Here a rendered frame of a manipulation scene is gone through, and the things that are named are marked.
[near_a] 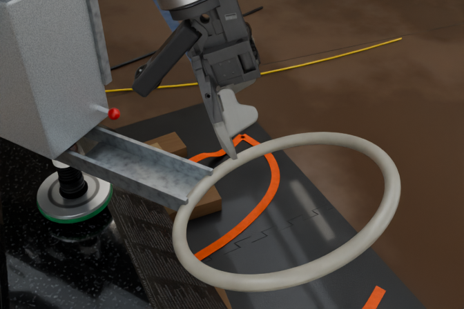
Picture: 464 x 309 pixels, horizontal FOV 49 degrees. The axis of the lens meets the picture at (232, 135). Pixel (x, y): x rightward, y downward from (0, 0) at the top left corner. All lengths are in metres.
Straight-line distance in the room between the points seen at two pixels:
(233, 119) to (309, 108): 2.70
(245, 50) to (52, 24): 0.63
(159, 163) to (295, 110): 2.08
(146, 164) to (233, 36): 0.73
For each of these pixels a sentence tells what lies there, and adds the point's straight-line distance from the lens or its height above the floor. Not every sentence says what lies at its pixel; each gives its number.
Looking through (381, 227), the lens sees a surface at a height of 1.28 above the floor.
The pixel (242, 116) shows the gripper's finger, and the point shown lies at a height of 1.58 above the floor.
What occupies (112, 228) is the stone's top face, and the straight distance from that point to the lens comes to 1.53.
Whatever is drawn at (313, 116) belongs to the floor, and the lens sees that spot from 3.27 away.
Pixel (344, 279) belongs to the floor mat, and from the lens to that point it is 2.43.
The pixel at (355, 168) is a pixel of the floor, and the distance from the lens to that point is 2.95.
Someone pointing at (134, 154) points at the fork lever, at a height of 1.08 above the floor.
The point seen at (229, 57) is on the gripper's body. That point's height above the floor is 1.64.
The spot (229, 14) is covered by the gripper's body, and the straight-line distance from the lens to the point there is 0.65.
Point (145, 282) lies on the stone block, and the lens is 1.42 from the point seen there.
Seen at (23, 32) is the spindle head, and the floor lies 1.48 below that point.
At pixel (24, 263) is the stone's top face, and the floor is 0.83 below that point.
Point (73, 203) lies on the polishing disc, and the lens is 1.55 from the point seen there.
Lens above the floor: 1.98
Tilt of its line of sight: 40 degrees down
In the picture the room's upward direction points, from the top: straight up
